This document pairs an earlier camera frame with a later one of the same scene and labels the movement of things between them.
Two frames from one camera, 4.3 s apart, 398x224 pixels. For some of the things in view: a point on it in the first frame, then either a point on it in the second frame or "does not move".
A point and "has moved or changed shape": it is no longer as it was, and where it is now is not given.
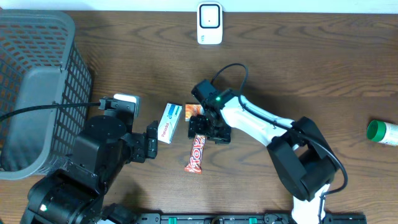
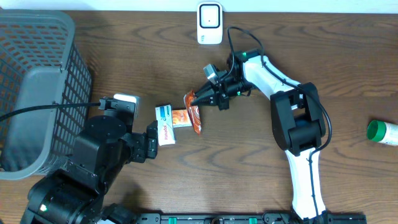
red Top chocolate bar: [195, 161] -> [193, 111]
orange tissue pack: [193, 109] -> [181, 118]
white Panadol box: [168, 124] has moved or changed shape
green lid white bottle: [380, 131] does not move
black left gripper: [137, 140] does not move
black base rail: [242, 218] does not move
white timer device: [209, 23] does not move
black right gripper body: [203, 125] -> [235, 88]
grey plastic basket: [40, 65] does not move
